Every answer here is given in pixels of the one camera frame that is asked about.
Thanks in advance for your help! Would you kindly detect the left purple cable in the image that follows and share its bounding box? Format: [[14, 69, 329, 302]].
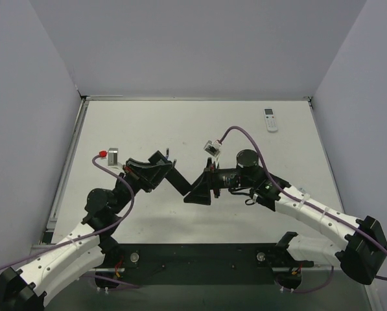
[[0, 155, 142, 292]]

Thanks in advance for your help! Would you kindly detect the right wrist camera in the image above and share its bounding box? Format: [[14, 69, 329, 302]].
[[204, 140, 222, 157]]

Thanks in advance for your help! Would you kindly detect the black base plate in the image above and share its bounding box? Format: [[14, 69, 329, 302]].
[[99, 243, 308, 286]]

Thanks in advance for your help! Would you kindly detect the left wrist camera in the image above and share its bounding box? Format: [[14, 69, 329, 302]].
[[99, 148, 120, 167]]

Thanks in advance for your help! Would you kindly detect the white remote control far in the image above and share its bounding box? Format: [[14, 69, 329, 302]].
[[264, 108, 278, 133]]

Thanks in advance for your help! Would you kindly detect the black remote control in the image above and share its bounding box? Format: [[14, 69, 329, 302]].
[[165, 167, 192, 196]]

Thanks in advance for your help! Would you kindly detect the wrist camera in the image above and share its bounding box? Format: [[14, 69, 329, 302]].
[[99, 148, 120, 167], [204, 140, 222, 157]]

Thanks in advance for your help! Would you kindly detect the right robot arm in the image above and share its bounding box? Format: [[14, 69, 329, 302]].
[[183, 149, 387, 285]]

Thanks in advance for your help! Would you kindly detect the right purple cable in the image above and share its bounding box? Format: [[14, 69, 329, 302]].
[[219, 126, 387, 294]]

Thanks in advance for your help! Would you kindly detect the purple cable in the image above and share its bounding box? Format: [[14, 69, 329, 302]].
[[219, 126, 387, 294], [0, 155, 142, 292]]

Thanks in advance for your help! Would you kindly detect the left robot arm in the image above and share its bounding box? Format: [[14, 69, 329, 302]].
[[0, 152, 174, 310]]

